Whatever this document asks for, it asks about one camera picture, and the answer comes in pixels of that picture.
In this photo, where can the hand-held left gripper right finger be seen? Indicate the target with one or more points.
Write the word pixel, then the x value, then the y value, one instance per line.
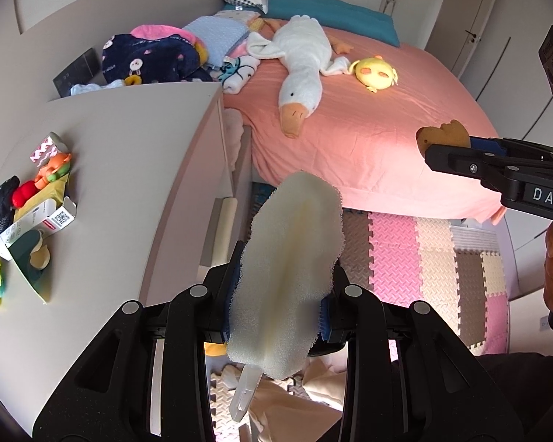
pixel 325 315

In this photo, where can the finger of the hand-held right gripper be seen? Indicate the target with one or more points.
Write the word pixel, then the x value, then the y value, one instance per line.
pixel 488 145
pixel 461 162

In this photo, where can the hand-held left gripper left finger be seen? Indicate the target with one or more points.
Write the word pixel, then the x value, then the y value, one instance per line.
pixel 224 306

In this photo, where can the white sponge bottle brush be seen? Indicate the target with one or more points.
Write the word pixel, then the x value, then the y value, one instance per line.
pixel 290 262

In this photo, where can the beige cloth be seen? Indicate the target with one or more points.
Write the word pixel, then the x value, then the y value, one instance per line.
pixel 318 386

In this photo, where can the cream foam edge strip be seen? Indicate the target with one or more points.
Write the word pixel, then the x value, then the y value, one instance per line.
pixel 225 230

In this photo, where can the bed with pink sheet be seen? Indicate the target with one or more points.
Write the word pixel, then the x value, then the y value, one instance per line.
pixel 373 147

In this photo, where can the pastel foam floor mat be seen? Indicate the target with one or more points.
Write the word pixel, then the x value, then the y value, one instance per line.
pixel 396 258

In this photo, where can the yellow chick plush toy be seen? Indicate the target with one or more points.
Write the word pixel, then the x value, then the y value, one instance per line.
pixel 375 73

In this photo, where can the white wardrobe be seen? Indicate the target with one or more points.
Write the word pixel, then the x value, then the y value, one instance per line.
pixel 465 0

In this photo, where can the teal pillow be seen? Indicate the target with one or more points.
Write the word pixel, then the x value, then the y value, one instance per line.
pixel 341 11

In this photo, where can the white goose plush toy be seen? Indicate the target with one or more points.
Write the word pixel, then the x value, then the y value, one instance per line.
pixel 299 55

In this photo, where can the open white cardboard box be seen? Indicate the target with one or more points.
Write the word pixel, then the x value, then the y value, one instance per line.
pixel 37 219

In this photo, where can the dark green card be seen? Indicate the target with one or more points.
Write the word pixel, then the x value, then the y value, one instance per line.
pixel 20 252

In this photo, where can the orange plastic toy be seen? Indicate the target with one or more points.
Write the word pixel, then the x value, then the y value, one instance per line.
pixel 55 164

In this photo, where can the red heart cushion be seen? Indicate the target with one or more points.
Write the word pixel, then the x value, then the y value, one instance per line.
pixel 23 193

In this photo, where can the white cartoon print cloth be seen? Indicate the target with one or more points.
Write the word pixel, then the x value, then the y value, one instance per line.
pixel 239 76

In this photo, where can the grey foam corner guard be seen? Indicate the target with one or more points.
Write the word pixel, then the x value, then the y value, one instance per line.
pixel 44 149

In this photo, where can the yellow fabric flower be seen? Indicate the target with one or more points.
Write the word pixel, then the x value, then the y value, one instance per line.
pixel 132 80

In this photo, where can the navy rabbit print blanket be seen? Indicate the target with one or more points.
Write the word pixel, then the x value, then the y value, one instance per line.
pixel 156 57

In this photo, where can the light blue baby cloth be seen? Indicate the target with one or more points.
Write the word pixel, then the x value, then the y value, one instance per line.
pixel 85 88

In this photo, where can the light blue fleece blanket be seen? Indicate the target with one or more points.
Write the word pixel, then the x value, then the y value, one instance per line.
pixel 221 34

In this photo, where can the pink blanket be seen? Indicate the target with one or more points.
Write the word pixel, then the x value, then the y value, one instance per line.
pixel 152 31

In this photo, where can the black wall switch panel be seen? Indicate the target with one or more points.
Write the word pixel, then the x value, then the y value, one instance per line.
pixel 76 73

